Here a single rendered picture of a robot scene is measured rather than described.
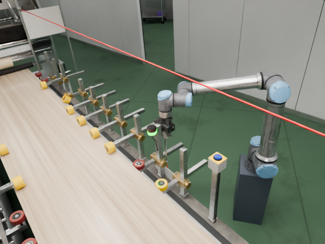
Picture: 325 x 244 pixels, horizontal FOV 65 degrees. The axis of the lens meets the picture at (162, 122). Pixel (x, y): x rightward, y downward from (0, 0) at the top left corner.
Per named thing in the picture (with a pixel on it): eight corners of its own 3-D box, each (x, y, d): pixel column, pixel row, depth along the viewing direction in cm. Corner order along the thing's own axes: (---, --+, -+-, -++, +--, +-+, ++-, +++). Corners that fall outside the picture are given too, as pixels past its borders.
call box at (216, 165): (215, 162, 141) (216, 151, 137) (226, 168, 136) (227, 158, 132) (207, 168, 138) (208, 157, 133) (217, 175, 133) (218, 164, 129)
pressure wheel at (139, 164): (141, 168, 189) (140, 157, 183) (148, 174, 184) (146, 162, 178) (132, 174, 185) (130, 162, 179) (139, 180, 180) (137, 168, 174)
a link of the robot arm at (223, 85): (279, 66, 166) (176, 79, 177) (285, 74, 156) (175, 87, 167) (278, 82, 172) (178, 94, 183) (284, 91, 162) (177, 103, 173)
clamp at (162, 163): (155, 156, 196) (155, 151, 193) (167, 165, 187) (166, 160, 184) (149, 160, 193) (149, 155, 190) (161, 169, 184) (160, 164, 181)
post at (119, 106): (127, 146, 232) (119, 100, 206) (129, 148, 230) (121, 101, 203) (124, 148, 231) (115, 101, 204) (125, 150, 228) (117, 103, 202)
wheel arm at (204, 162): (203, 162, 190) (204, 158, 187) (207, 164, 187) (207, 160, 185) (158, 193, 168) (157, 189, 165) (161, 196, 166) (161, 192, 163)
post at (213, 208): (212, 215, 164) (216, 163, 139) (218, 220, 161) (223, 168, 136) (207, 219, 162) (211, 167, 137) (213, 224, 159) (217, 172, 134)
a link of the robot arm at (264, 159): (271, 164, 198) (288, 73, 157) (277, 181, 184) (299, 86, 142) (250, 164, 200) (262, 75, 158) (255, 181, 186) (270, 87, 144)
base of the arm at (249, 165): (243, 156, 223) (245, 147, 217) (267, 159, 218) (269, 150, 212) (243, 172, 207) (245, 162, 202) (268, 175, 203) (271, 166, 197)
